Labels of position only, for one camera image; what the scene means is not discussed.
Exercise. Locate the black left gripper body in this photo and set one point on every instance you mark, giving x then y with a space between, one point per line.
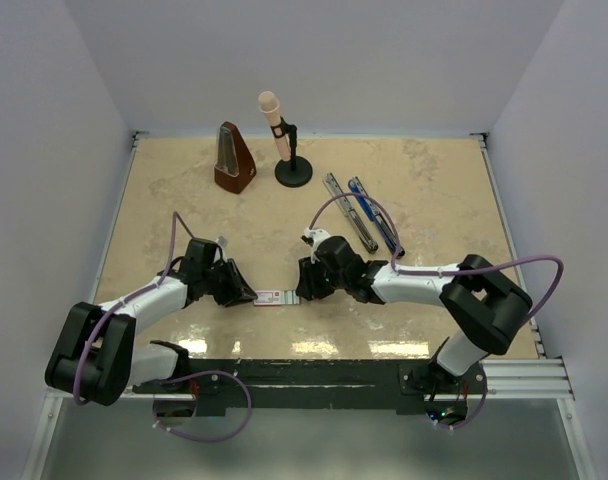
216 280

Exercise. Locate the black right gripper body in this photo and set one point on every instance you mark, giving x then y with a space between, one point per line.
330 281

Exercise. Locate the silver and black stapler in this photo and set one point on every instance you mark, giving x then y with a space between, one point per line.
344 204

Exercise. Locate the blue and black stapler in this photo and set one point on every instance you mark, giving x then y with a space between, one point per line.
375 215

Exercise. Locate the staple box tray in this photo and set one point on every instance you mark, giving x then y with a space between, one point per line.
291 298

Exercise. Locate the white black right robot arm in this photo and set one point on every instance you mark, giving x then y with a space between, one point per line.
488 307

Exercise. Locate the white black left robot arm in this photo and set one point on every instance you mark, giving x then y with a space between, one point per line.
95 357

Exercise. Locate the black microphone stand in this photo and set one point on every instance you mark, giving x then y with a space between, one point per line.
296 171

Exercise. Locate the brown wooden metronome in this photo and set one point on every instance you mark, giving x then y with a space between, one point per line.
235 167

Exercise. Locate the beige microphone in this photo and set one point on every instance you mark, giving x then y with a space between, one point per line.
269 105

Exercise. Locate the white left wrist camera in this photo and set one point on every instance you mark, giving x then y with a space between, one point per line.
222 243

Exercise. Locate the aluminium frame rail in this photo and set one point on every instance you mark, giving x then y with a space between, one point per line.
518 379

